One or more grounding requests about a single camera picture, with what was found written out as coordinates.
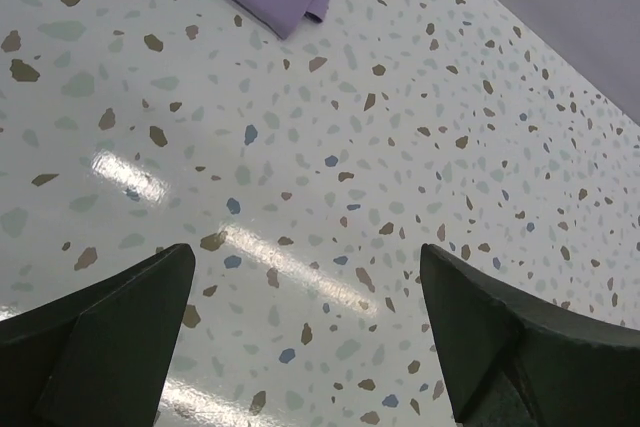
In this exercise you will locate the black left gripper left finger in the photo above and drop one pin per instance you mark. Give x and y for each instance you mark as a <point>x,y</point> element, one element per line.
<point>99,356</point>

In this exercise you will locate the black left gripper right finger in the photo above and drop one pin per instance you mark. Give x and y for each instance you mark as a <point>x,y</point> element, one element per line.
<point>509,358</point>

